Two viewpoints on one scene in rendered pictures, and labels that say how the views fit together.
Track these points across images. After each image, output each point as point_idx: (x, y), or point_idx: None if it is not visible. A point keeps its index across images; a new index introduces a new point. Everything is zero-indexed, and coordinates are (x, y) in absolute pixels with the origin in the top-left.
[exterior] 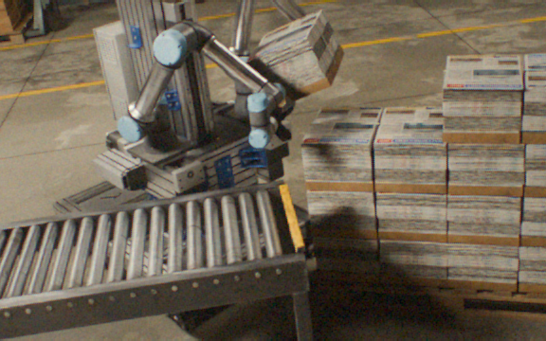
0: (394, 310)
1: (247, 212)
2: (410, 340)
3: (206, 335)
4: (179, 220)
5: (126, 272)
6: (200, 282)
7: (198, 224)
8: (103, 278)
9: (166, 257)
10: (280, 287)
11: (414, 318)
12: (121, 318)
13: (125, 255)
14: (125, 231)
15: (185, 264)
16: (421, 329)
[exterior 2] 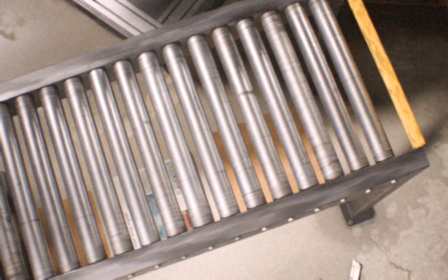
0: (401, 15)
1: (316, 56)
2: (426, 62)
3: (193, 75)
4: (217, 76)
5: None
6: (298, 215)
7: (249, 83)
8: None
9: None
10: (387, 185)
11: (425, 27)
12: (193, 257)
13: None
14: (144, 108)
15: None
16: (435, 43)
